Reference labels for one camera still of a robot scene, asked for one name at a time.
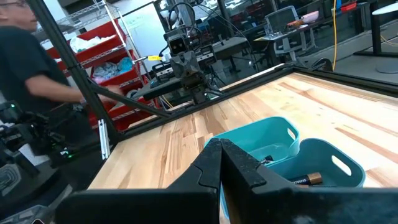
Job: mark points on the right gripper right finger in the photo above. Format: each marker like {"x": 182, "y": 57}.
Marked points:
{"x": 295, "y": 207}

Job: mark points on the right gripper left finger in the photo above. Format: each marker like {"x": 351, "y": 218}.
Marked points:
{"x": 140, "y": 207}

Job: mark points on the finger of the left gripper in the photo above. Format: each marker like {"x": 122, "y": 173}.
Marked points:
{"x": 178, "y": 65}
{"x": 192, "y": 65}

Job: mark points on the teal plastic basket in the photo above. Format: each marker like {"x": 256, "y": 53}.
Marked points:
{"x": 258, "y": 133}
{"x": 314, "y": 152}

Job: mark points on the person's forearm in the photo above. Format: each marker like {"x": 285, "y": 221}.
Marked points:
{"x": 56, "y": 90}

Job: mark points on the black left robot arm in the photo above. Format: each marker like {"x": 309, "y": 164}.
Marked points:
{"x": 197, "y": 90}

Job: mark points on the yellow tag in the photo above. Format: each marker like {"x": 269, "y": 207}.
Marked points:
{"x": 154, "y": 58}

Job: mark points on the grey work table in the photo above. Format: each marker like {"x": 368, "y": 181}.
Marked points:
{"x": 230, "y": 46}

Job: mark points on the black copper-top battery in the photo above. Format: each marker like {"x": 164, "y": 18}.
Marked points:
{"x": 311, "y": 179}
{"x": 268, "y": 159}

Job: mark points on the black desk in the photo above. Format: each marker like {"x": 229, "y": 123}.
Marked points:
{"x": 155, "y": 88}

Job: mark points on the white panel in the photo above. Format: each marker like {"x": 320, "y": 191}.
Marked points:
{"x": 146, "y": 34}

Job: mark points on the red plastic bin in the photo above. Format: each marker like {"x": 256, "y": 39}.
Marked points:
{"x": 130, "y": 119}
{"x": 96, "y": 52}
{"x": 124, "y": 79}

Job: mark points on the person's hand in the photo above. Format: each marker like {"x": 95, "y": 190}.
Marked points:
{"x": 113, "y": 91}

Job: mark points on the grey office chair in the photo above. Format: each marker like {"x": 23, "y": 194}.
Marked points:
{"x": 280, "y": 20}

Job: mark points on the office desk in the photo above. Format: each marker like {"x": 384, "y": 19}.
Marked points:
{"x": 323, "y": 25}

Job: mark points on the red box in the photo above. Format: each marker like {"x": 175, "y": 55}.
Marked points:
{"x": 348, "y": 7}

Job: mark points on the person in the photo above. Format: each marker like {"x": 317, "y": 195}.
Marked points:
{"x": 25, "y": 56}

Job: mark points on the white round stand base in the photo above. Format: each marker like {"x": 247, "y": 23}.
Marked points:
{"x": 387, "y": 68}

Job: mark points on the white top table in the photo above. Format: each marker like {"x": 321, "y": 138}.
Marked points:
{"x": 377, "y": 31}

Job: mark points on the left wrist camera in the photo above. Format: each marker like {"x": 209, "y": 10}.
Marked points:
{"x": 177, "y": 45}

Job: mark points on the silver metal bracket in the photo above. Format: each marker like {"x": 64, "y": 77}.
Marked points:
{"x": 104, "y": 138}

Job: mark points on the black aluminium table frame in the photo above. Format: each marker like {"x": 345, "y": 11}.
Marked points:
{"x": 71, "y": 62}

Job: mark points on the black camera rig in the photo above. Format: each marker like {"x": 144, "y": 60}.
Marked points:
{"x": 18, "y": 130}

